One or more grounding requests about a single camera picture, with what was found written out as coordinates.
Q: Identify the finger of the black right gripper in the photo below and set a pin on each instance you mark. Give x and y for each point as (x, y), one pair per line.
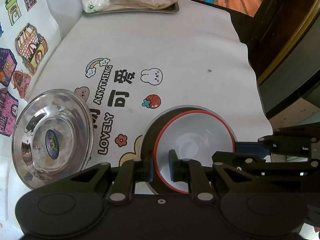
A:
(249, 148)

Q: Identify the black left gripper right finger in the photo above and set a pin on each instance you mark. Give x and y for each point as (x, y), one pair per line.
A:
(210, 185)

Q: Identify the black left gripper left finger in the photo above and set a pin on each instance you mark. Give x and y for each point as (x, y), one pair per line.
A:
(116, 184)

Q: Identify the white bowl red rim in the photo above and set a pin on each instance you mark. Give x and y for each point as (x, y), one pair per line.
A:
(195, 134)

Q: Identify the shiny steel plate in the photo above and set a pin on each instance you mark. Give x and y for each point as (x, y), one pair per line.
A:
(53, 138)

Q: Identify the steel tray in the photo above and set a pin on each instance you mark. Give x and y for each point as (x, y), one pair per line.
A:
(168, 10)

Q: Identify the coloured houses drawing sheet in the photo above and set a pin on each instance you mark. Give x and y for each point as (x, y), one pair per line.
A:
(29, 36)

